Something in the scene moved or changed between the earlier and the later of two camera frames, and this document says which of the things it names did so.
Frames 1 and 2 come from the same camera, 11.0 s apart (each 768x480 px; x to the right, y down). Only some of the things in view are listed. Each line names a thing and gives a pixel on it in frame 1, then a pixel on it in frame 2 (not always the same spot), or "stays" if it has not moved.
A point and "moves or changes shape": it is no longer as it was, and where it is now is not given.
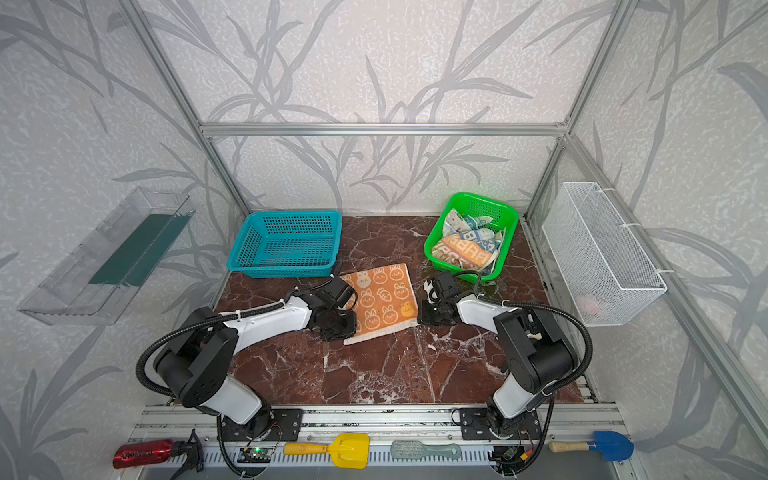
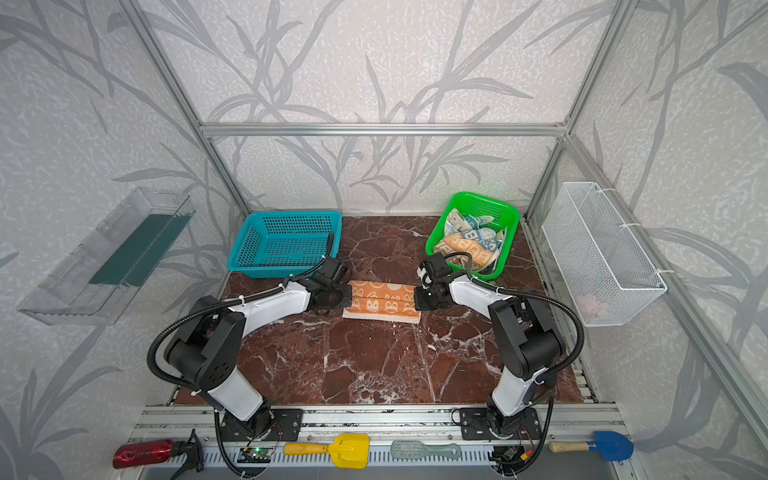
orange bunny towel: (385, 301) moves or changes shape
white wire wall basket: (608, 278) stays
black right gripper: (432, 311) → (429, 298)
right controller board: (507, 455) stays
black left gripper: (339, 324) → (336, 297)
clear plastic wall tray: (99, 282) stays
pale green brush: (413, 449) stays
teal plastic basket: (289, 245) stays
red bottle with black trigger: (161, 451) stays
